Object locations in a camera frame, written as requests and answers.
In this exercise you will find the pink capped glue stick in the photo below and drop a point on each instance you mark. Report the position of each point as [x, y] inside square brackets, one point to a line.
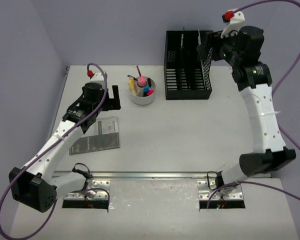
[142, 82]

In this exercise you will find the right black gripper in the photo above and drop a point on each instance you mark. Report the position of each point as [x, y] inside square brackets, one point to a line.
[218, 42]

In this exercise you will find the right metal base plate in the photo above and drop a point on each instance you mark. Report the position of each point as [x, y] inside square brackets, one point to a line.
[231, 193]

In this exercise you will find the yellow highlighter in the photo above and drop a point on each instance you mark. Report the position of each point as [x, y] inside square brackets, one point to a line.
[134, 90]

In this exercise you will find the black handled scissors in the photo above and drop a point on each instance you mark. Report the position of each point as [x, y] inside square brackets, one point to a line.
[149, 82]

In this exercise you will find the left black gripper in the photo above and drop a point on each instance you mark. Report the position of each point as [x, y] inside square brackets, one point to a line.
[112, 100]

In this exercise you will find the white round desk organizer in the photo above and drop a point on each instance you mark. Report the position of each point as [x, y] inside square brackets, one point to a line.
[139, 99]

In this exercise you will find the black mesh file organizer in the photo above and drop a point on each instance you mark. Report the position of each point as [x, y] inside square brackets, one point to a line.
[197, 72]

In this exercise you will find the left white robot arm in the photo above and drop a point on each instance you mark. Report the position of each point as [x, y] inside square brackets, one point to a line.
[34, 185]

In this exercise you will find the green clipboard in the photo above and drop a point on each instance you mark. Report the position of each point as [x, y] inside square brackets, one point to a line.
[199, 38]

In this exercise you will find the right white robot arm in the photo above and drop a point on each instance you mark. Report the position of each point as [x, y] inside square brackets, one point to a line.
[270, 152]

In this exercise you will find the metal base plate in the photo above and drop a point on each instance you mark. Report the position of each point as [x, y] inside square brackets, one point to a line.
[231, 193]
[96, 191]

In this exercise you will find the grey booklet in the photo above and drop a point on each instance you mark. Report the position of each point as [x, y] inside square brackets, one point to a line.
[103, 135]

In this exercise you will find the pale orange highlighter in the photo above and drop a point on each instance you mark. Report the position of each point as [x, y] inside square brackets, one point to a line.
[131, 82]

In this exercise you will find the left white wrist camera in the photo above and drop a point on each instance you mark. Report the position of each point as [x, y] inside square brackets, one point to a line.
[96, 78]

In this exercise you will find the black clipboard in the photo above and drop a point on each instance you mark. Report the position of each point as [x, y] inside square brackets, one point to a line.
[184, 56]

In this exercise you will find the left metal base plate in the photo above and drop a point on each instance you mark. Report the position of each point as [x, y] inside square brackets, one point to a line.
[96, 191]

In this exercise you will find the black blue highlighter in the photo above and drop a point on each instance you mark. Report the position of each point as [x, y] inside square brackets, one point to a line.
[146, 89]

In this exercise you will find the red pen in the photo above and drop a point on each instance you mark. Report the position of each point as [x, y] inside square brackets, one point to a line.
[138, 70]

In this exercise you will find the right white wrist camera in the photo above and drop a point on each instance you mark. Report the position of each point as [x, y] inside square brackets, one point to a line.
[234, 20]

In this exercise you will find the black pink highlighter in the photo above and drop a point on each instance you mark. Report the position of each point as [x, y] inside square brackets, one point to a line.
[148, 93]

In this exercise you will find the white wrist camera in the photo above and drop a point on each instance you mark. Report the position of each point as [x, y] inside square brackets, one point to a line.
[234, 20]
[96, 78]

